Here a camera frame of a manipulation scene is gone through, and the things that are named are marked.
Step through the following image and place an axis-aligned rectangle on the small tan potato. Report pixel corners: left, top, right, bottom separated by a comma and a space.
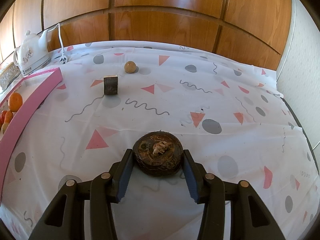
1, 122, 9, 134

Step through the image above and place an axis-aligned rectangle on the red tomato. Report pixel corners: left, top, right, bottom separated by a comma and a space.
0, 111, 7, 124

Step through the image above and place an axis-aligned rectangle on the pink shallow tray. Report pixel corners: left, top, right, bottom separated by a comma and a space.
1, 68, 63, 189

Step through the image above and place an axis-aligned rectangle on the orange carrot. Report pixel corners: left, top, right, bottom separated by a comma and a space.
4, 111, 13, 124

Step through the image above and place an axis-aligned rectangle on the small tan round fruit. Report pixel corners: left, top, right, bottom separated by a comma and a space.
124, 61, 137, 74

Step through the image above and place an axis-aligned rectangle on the white ceramic electric kettle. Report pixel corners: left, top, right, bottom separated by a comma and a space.
13, 30, 49, 76

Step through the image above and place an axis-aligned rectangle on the white kettle power cord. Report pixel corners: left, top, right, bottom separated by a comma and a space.
47, 23, 69, 65

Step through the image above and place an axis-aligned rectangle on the woven tissue box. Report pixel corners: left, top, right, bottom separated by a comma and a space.
0, 62, 20, 93

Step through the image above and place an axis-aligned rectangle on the patterned white tablecloth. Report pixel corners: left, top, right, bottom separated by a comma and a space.
1, 42, 319, 239

